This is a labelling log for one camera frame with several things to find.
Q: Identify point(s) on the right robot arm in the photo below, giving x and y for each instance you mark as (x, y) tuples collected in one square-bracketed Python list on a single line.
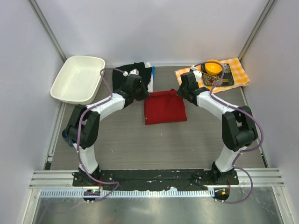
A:
[(238, 128)]

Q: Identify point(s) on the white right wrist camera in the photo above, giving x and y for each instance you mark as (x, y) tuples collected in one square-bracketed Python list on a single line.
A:
[(196, 72)]

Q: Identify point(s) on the blue ceramic mug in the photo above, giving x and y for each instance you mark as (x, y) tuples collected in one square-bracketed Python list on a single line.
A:
[(66, 138)]

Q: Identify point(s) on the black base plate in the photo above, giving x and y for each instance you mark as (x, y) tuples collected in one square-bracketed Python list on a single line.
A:
[(155, 179)]

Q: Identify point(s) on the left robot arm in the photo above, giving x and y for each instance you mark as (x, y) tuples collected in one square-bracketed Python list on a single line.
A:
[(83, 126)]

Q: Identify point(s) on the yellow checkered cloth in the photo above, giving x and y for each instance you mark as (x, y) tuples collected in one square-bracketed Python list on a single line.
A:
[(239, 75)]

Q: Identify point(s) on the folded blue t-shirt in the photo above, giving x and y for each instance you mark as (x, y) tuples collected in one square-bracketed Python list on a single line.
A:
[(153, 71)]

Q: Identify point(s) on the red t-shirt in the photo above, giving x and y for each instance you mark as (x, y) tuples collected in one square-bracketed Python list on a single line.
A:
[(164, 107)]

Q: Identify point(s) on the folded black t-shirt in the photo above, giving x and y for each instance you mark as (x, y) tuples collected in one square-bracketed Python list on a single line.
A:
[(145, 73)]

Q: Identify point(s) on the wooden chopstick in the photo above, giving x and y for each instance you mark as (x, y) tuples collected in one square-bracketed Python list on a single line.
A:
[(224, 80)]

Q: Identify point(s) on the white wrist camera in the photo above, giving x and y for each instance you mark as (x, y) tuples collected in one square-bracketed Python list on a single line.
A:
[(196, 72), (132, 72)]

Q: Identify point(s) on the white rectangular tray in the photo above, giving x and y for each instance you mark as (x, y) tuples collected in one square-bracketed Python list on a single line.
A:
[(79, 80)]

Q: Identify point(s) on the folded white t-shirt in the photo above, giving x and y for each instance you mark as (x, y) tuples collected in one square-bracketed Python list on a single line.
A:
[(150, 85)]

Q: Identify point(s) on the perforated cable rail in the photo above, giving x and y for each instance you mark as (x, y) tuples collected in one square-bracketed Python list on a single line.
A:
[(89, 193)]

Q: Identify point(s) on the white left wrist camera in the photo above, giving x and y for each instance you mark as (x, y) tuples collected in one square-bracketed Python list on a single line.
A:
[(132, 72)]

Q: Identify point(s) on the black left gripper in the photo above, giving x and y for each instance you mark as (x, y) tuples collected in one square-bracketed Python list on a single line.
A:
[(145, 94)]

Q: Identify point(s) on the black floral plate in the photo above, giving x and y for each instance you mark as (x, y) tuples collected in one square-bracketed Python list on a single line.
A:
[(210, 81)]

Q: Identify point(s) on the orange bowl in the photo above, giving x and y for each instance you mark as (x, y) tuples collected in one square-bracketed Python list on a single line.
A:
[(213, 67)]

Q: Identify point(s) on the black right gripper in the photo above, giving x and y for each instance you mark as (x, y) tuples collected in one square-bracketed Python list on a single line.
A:
[(180, 93)]

